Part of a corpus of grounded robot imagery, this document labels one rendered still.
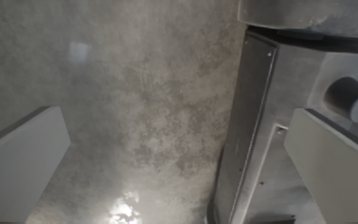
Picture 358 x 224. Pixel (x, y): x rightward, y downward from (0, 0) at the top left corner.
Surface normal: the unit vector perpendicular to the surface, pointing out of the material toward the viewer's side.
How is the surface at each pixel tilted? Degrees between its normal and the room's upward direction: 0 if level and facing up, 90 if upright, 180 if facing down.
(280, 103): 45
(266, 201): 0
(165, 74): 0
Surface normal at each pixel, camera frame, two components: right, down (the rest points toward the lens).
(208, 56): 0.08, 0.49
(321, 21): -0.33, 0.48
